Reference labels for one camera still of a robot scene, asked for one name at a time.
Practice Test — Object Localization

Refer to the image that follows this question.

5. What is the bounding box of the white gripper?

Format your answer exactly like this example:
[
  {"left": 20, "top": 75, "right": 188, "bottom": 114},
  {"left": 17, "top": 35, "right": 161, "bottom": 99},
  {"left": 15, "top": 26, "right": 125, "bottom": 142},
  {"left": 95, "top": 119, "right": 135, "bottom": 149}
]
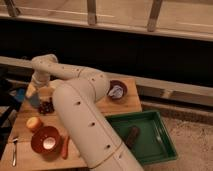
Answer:
[{"left": 25, "top": 72, "right": 50, "bottom": 98}]

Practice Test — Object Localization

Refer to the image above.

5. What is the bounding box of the blue plastic cup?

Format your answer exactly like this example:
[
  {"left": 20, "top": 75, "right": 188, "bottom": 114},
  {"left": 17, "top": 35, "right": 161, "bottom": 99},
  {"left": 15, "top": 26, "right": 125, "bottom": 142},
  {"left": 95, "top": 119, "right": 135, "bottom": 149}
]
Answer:
[{"left": 28, "top": 96, "right": 40, "bottom": 108}]

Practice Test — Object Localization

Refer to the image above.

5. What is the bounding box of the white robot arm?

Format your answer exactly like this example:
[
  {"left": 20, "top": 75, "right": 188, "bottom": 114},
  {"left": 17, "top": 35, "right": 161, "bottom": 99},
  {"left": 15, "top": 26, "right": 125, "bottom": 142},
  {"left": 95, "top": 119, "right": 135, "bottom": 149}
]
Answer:
[{"left": 31, "top": 54, "right": 144, "bottom": 171}]

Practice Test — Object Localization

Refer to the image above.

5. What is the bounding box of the black chair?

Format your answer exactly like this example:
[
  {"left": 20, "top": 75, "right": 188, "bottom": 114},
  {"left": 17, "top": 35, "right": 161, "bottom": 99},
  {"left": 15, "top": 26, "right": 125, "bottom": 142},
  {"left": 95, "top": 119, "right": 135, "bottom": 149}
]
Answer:
[{"left": 0, "top": 78, "right": 26, "bottom": 158}]

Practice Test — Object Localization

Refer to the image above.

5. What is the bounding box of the bunch of dark grapes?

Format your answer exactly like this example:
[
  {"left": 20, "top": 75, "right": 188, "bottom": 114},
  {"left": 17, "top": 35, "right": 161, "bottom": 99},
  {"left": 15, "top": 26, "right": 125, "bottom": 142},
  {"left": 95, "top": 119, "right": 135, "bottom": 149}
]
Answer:
[{"left": 38, "top": 99, "right": 54, "bottom": 115}]

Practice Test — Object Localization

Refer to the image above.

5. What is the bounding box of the yellow apple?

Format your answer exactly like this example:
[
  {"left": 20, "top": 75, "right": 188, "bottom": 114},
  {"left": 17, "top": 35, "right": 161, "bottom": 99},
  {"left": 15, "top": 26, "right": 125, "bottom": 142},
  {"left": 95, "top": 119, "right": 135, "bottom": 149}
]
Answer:
[{"left": 26, "top": 117, "right": 43, "bottom": 132}]

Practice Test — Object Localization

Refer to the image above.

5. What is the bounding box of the red bowl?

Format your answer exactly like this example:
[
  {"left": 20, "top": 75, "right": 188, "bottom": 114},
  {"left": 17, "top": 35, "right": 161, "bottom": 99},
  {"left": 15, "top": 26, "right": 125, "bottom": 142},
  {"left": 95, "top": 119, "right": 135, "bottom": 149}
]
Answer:
[{"left": 31, "top": 126, "right": 61, "bottom": 155}]

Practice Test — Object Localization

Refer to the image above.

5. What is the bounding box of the white candle in bowl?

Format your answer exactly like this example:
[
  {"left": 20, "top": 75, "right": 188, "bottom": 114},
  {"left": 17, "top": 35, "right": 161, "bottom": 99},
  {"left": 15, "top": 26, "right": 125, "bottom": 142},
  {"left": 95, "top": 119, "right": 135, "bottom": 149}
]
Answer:
[{"left": 43, "top": 137, "right": 56, "bottom": 150}]

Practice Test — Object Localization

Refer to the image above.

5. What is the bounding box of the orange carrot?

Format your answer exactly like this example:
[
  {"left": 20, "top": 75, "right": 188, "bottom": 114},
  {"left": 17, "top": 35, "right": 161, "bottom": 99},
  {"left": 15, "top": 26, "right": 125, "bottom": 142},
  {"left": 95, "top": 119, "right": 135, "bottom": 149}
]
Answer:
[{"left": 61, "top": 135, "right": 70, "bottom": 159}]

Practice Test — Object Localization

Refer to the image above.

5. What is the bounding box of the metal spoon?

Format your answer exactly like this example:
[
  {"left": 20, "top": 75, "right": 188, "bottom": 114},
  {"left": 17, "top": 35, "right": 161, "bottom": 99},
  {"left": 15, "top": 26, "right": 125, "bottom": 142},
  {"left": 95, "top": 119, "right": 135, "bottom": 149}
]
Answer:
[{"left": 12, "top": 137, "right": 18, "bottom": 167}]

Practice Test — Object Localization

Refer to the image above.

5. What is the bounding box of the dark purple bowl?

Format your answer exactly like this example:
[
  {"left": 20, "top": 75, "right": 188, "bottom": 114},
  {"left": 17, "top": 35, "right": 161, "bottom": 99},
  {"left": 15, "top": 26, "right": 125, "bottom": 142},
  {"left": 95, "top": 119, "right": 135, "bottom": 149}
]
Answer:
[{"left": 107, "top": 80, "right": 127, "bottom": 100}]

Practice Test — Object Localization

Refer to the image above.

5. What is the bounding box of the crumpled white paper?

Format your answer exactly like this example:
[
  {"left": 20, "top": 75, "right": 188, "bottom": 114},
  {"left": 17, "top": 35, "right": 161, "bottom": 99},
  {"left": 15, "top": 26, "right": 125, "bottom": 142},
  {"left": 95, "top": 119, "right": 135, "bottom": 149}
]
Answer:
[{"left": 108, "top": 85, "right": 124, "bottom": 99}]

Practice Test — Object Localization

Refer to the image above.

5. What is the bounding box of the green plastic tray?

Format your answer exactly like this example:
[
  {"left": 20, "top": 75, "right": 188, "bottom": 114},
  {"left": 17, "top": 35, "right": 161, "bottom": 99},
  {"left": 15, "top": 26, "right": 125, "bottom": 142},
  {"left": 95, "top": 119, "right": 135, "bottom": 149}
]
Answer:
[{"left": 107, "top": 110, "right": 177, "bottom": 165}]

